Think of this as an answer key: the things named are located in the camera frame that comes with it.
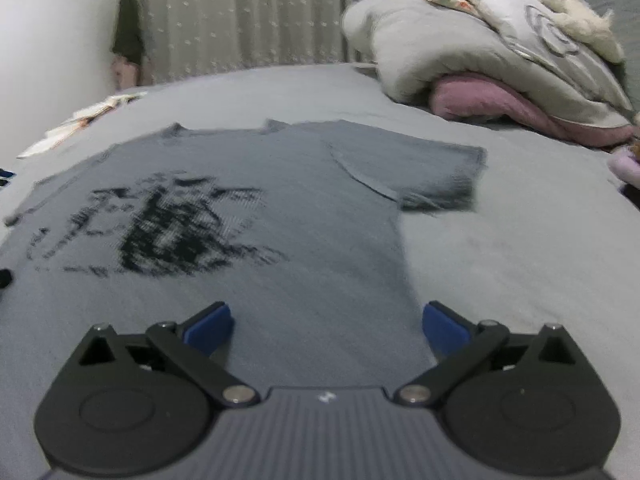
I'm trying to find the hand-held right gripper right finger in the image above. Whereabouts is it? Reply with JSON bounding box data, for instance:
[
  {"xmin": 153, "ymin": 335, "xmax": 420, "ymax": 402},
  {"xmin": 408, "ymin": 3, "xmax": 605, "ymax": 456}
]
[{"xmin": 392, "ymin": 301, "xmax": 581, "ymax": 407}]

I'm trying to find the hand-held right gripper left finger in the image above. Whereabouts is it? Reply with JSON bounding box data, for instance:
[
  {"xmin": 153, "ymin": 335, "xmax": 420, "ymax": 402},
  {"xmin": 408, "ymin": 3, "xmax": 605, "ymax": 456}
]
[{"xmin": 75, "ymin": 301, "xmax": 261, "ymax": 407}]

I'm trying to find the grey knit sweater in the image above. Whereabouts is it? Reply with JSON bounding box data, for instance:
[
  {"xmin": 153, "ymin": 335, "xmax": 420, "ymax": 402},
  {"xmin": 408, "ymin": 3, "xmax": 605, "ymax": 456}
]
[{"xmin": 2, "ymin": 119, "xmax": 488, "ymax": 391}]

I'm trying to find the open book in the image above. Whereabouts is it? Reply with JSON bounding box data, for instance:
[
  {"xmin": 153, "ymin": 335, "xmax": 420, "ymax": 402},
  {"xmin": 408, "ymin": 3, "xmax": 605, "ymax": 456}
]
[{"xmin": 17, "ymin": 91, "xmax": 148, "ymax": 160}]

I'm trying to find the pink pillow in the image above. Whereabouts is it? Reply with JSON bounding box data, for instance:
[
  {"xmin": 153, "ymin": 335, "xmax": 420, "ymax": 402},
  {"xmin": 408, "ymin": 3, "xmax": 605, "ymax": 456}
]
[{"xmin": 431, "ymin": 72, "xmax": 638, "ymax": 148}]

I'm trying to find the pink hanging garment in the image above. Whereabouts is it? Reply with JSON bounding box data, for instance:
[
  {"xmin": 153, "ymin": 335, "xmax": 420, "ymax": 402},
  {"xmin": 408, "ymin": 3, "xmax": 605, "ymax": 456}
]
[{"xmin": 111, "ymin": 55, "xmax": 151, "ymax": 92}]

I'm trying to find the folded lilac cloth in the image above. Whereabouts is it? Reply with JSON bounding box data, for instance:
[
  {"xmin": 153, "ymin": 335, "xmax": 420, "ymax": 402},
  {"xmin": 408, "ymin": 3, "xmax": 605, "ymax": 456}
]
[{"xmin": 607, "ymin": 152, "xmax": 640, "ymax": 186}]

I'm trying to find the dark hanging garment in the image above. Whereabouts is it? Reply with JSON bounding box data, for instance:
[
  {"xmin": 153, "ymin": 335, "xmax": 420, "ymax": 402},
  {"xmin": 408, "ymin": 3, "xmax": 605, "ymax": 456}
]
[{"xmin": 111, "ymin": 0, "xmax": 146, "ymax": 66}]

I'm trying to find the light grey duvet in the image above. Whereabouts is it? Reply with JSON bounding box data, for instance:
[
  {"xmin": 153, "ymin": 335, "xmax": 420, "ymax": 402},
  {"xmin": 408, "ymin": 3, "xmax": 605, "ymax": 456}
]
[{"xmin": 341, "ymin": 0, "xmax": 638, "ymax": 131}]

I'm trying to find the grey star curtain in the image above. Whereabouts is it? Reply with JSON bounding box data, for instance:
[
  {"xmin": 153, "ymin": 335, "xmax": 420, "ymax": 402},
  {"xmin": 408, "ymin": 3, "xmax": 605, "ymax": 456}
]
[{"xmin": 135, "ymin": 0, "xmax": 421, "ymax": 83}]

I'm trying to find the printed pillow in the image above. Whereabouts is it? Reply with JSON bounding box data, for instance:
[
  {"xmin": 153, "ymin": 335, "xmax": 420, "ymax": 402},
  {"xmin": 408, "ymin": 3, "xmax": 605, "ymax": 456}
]
[{"xmin": 422, "ymin": 0, "xmax": 633, "ymax": 111}]

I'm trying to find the cream plush toy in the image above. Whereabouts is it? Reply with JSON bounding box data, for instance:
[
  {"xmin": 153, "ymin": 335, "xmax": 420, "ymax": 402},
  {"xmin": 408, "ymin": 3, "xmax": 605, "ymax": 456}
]
[{"xmin": 534, "ymin": 0, "xmax": 626, "ymax": 63}]

